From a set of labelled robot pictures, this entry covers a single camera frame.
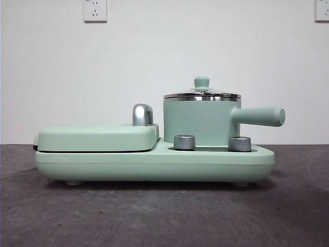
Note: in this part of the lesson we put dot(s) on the glass lid with mint knob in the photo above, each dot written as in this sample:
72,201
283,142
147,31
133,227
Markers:
202,82

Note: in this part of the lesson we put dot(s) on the silver control dial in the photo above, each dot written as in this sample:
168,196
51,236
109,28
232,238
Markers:
239,144
184,142

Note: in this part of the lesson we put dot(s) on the mint green breakfast machine base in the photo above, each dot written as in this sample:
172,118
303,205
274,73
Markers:
154,164

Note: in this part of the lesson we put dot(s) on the white wall socket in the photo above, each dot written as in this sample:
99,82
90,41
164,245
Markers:
95,11
322,10

